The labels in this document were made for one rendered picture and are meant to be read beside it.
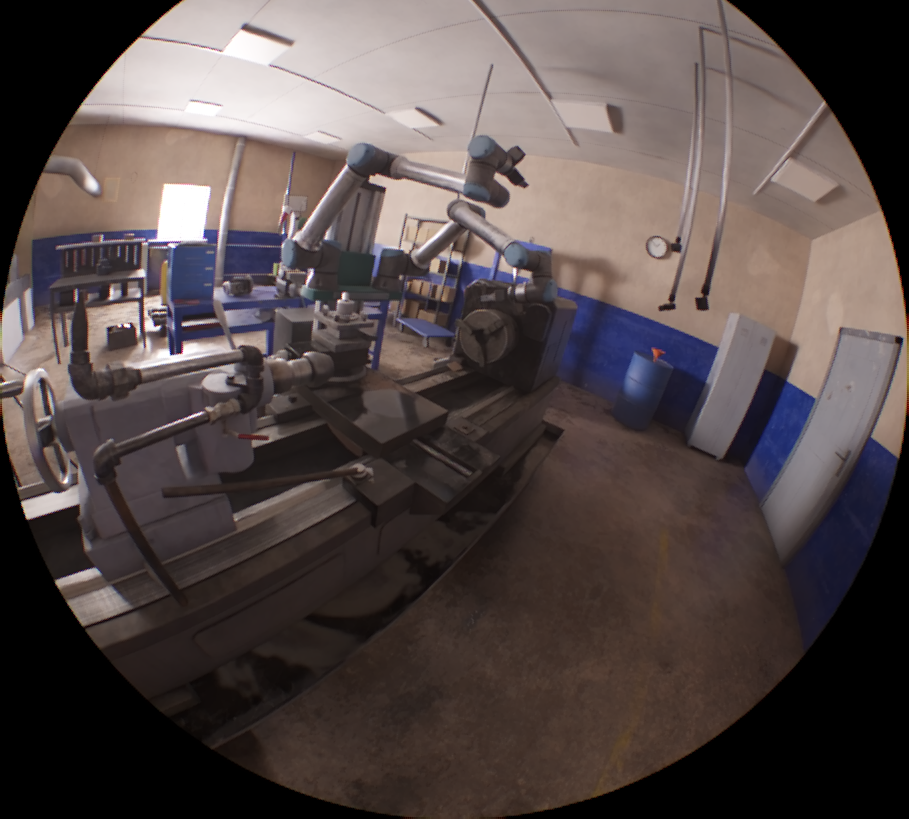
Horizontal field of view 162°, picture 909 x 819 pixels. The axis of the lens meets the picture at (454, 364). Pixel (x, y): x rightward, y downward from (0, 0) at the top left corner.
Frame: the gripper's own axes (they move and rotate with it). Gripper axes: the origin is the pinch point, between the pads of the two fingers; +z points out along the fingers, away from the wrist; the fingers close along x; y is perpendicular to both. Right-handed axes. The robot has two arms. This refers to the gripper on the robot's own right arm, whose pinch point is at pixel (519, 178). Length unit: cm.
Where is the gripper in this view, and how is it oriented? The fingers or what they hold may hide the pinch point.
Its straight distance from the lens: 137.3
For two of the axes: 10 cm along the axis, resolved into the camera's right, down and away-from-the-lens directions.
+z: 5.5, -1.6, 8.2
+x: 4.6, 8.8, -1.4
